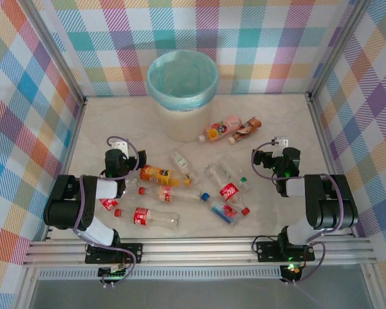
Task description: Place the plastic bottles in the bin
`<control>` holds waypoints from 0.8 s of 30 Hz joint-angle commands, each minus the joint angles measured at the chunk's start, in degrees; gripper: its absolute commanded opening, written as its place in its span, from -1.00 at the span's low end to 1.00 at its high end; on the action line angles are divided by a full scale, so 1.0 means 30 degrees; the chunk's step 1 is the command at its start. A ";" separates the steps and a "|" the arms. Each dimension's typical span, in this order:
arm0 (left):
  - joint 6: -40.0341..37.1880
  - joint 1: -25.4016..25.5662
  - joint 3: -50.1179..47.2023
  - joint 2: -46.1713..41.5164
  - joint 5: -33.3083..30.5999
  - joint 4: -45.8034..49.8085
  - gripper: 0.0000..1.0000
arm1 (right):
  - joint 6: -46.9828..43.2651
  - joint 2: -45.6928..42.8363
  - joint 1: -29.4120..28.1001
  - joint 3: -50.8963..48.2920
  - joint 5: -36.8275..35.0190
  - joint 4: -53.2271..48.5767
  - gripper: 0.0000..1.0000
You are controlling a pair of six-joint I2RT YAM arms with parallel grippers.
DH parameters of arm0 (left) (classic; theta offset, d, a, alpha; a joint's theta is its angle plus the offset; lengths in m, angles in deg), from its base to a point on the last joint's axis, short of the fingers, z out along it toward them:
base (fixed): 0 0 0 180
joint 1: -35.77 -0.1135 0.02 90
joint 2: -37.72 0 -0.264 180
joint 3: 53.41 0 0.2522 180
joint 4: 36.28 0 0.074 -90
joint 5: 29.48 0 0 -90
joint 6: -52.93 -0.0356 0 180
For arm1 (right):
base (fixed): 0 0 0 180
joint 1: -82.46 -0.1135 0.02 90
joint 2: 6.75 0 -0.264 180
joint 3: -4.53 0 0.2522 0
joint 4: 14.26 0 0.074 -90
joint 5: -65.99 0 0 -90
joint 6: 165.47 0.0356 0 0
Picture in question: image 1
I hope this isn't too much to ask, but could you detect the orange juice bottle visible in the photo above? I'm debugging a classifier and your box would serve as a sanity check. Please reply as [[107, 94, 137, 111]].
[[139, 164, 192, 187]]

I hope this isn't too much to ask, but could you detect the clear unlabelled plastic bottle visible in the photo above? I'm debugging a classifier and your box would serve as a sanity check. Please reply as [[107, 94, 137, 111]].
[[124, 176, 142, 196]]

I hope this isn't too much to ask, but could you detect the clear bottle green cap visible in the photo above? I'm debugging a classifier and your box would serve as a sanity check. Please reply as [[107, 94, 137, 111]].
[[218, 156, 250, 192]]

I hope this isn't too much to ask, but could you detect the brown label drink bottle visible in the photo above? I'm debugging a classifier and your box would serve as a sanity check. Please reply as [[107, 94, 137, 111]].
[[228, 117, 262, 144]]

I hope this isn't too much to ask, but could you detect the small clear green-label bottle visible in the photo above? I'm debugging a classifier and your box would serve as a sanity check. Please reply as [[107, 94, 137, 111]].
[[170, 152, 200, 184]]

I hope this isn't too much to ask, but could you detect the cola bottle red label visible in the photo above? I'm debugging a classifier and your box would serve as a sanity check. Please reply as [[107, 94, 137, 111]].
[[205, 163, 251, 216], [114, 207, 181, 230], [99, 198, 120, 212]]

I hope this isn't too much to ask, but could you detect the clear bottle peach label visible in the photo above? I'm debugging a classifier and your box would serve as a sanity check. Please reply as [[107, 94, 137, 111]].
[[138, 185, 203, 203]]

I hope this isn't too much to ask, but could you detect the pink label drink bottle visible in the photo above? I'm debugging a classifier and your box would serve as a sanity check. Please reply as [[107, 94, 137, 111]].
[[198, 115, 243, 143]]

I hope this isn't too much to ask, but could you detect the blue-cap bottle blue label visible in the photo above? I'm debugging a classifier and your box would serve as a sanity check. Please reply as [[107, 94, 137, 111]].
[[201, 192, 242, 227]]

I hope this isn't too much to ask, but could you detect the right controller circuit board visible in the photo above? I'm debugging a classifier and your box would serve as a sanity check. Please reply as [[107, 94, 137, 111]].
[[280, 263, 303, 283]]

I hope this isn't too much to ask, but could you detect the controller circuit board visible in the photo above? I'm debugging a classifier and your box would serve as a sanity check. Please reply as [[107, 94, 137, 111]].
[[280, 263, 303, 283], [98, 265, 129, 284]]

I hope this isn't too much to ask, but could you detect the left controller circuit board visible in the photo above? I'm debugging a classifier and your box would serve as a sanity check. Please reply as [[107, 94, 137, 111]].
[[98, 265, 129, 284]]

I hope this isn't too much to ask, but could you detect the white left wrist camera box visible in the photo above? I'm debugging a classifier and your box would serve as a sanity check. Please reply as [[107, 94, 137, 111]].
[[111, 138, 130, 158]]

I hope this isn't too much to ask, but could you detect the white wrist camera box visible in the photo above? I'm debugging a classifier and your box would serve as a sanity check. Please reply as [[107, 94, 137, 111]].
[[111, 138, 130, 158], [271, 136, 291, 149]]

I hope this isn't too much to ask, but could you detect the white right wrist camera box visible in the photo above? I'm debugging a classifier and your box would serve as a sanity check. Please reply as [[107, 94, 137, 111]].
[[271, 136, 291, 149]]

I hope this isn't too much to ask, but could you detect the aluminium table side rail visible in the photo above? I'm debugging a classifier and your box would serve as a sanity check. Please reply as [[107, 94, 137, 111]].
[[306, 92, 357, 238], [42, 96, 88, 241]]

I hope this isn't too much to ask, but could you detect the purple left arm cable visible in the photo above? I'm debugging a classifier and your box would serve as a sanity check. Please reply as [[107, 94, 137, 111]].
[[72, 136, 140, 288]]

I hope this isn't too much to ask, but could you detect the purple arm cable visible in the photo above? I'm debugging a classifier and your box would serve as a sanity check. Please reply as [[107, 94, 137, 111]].
[[251, 140, 345, 286], [72, 136, 140, 288]]

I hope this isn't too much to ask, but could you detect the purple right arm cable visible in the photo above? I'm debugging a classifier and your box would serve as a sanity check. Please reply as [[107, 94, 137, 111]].
[[251, 140, 345, 286]]

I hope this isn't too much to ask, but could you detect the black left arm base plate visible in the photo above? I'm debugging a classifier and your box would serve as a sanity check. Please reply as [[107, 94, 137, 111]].
[[85, 243, 143, 265]]

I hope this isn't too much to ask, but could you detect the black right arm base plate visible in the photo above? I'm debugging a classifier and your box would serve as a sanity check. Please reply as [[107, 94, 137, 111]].
[[255, 240, 316, 262]]

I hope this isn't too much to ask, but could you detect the aluminium mounting rail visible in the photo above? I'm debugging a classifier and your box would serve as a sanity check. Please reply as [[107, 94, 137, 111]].
[[22, 236, 379, 268]]

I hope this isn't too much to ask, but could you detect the slotted grey cable duct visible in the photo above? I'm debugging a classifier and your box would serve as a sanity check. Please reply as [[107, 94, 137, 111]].
[[38, 268, 282, 281]]

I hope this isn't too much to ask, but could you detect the aluminium frame post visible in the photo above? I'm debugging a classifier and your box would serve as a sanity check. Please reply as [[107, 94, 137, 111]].
[[308, 0, 372, 101], [24, 0, 87, 109]]

